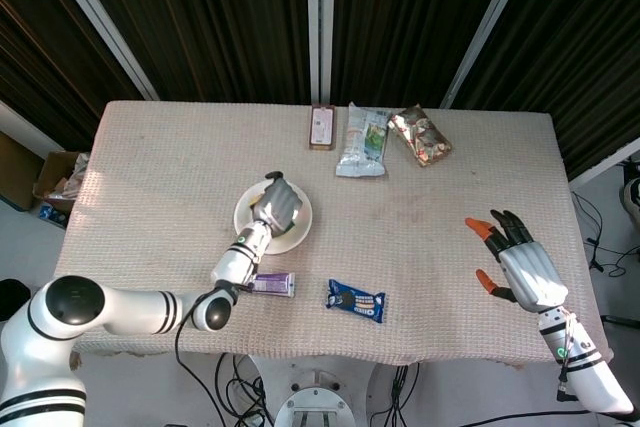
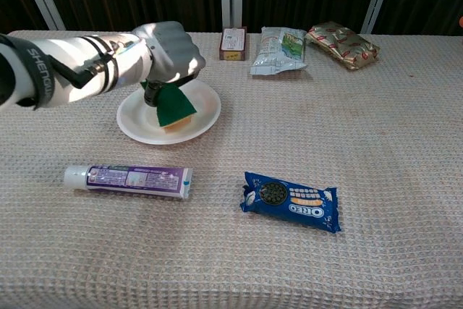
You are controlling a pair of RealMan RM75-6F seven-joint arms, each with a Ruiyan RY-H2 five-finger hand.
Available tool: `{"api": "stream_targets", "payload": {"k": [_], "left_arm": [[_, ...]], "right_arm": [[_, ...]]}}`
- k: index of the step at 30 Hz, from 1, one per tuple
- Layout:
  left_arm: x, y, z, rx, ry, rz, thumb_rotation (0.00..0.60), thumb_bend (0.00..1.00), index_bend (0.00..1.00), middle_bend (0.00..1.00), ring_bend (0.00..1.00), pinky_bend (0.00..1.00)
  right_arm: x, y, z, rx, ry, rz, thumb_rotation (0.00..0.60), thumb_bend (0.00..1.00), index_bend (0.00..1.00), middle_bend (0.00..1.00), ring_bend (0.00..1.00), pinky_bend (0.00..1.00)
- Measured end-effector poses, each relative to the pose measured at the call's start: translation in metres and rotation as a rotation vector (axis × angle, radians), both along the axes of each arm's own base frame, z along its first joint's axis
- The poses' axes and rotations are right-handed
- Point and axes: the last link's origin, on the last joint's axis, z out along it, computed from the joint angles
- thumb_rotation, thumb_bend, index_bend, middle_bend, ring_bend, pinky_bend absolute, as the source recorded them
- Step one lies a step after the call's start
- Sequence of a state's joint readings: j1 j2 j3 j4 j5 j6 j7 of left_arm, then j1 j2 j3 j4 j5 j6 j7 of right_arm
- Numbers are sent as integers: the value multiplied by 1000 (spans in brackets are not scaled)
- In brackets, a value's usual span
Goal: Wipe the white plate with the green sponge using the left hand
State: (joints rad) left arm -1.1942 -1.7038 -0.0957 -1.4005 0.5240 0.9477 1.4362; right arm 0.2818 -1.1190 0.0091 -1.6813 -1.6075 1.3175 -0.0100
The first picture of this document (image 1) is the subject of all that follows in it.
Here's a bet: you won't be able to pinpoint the white low frame rail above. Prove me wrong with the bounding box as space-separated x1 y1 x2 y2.
569 136 640 191
0 99 66 158

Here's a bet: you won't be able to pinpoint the white black machine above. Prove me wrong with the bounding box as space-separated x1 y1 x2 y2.
619 159 640 221

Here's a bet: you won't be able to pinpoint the open cardboard box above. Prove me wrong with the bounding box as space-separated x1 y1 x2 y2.
32 150 91 213

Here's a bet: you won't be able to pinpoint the brown box white label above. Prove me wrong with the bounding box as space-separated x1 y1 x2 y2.
308 104 337 152

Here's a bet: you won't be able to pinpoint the white upright frame post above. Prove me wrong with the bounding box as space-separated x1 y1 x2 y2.
306 0 336 107

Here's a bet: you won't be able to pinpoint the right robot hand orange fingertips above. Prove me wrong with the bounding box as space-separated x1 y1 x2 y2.
464 209 570 313

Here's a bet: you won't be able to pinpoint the black flat bar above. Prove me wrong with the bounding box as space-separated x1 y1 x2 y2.
602 314 640 329

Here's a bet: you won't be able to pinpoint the white slanted frame post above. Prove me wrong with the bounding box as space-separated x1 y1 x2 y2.
439 0 539 109
39 0 160 101

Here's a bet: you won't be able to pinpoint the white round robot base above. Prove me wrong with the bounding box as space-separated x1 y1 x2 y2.
273 386 357 427

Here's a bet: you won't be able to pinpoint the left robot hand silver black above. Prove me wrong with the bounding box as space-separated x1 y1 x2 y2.
248 171 307 238

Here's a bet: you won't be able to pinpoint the black pleated curtain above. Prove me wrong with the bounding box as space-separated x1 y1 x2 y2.
64 0 314 104
454 0 640 181
0 0 146 151
329 0 521 109

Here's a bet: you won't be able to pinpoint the white green snack packet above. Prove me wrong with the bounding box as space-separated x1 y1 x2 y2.
334 101 392 179

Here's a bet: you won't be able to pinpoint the gold red snack packet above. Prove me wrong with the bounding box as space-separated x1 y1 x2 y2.
387 105 454 168

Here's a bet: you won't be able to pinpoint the black cable bundle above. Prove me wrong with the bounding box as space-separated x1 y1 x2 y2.
214 351 276 427
369 364 421 427

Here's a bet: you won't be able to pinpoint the small blue box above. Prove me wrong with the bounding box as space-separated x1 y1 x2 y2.
38 201 69 228

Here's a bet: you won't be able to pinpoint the beige woven tablecloth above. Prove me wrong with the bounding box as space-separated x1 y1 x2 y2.
52 99 615 368

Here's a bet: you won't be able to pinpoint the blue Oreo cookie pack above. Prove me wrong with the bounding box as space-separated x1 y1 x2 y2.
325 278 387 325

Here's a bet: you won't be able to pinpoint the black round object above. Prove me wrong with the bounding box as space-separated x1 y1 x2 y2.
0 278 32 322

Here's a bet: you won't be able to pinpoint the purple white toothpaste tube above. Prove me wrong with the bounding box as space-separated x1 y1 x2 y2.
249 271 297 299

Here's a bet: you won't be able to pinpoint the white round plate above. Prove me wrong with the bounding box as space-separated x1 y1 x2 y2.
233 179 315 255

